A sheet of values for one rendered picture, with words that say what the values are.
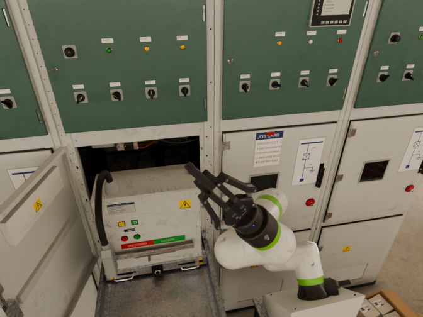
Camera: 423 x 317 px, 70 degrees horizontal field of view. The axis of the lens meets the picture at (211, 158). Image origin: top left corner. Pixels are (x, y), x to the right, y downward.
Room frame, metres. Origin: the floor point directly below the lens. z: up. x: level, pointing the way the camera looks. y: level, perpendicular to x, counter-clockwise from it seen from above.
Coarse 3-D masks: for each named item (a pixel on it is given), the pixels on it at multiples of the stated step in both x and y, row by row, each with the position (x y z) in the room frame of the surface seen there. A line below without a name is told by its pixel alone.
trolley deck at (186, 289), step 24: (120, 288) 0.97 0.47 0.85; (144, 288) 0.97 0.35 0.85; (168, 288) 0.97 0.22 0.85; (192, 288) 0.97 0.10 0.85; (216, 288) 0.97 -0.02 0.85; (96, 312) 0.84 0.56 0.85; (120, 312) 0.84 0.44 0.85; (144, 312) 0.84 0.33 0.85; (168, 312) 0.84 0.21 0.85; (192, 312) 0.84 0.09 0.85
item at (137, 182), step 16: (96, 176) 1.21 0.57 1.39; (112, 176) 1.21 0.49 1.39; (128, 176) 1.21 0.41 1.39; (144, 176) 1.21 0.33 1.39; (160, 176) 1.21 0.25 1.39; (176, 176) 1.21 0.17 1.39; (192, 176) 1.21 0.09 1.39; (128, 192) 1.08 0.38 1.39; (144, 192) 1.08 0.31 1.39; (160, 192) 1.08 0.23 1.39
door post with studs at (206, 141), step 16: (208, 0) 1.31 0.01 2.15; (208, 16) 1.31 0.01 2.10; (208, 32) 1.31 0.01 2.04; (208, 48) 1.31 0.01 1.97; (208, 64) 1.31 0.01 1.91; (208, 80) 1.31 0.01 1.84; (208, 96) 1.31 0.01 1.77; (208, 112) 1.31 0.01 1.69; (208, 128) 1.31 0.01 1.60; (208, 144) 1.31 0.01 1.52; (208, 160) 1.31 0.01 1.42; (208, 224) 1.31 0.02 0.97; (208, 240) 1.31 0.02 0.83
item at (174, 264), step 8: (200, 256) 1.11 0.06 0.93; (152, 264) 1.05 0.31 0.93; (160, 264) 1.06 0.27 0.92; (168, 264) 1.06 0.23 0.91; (176, 264) 1.07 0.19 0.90; (184, 264) 1.08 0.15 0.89; (192, 264) 1.09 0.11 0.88; (200, 264) 1.10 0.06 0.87; (104, 272) 1.00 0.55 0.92; (120, 272) 1.01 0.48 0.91; (128, 272) 1.02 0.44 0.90; (136, 272) 1.03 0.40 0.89; (144, 272) 1.04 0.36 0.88
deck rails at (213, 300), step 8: (208, 264) 1.07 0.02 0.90; (208, 272) 1.06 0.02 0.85; (104, 280) 1.00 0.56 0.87; (208, 280) 1.01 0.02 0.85; (104, 288) 0.96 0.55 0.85; (208, 288) 0.96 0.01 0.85; (104, 296) 0.92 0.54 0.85; (208, 296) 0.92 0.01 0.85; (216, 296) 0.88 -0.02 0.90; (104, 304) 0.87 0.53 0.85; (216, 304) 0.87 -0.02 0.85; (104, 312) 0.83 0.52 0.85; (216, 312) 0.83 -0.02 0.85
